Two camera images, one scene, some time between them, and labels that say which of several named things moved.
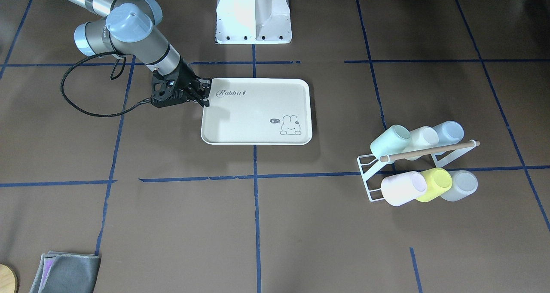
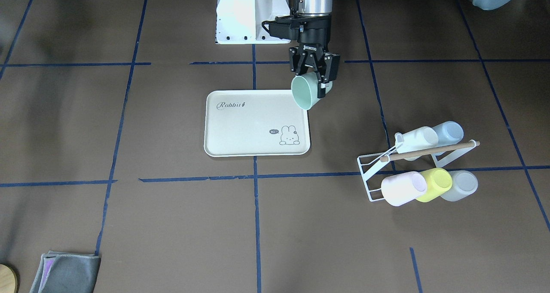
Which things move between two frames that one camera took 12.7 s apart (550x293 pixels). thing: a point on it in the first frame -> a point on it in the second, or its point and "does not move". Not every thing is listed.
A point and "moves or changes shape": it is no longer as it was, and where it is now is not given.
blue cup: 450,132 does not move
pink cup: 398,188 does not move
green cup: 389,141 -> 304,89
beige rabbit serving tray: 258,111 moves or changes shape
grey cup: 464,184 does not move
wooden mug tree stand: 8,282 does not move
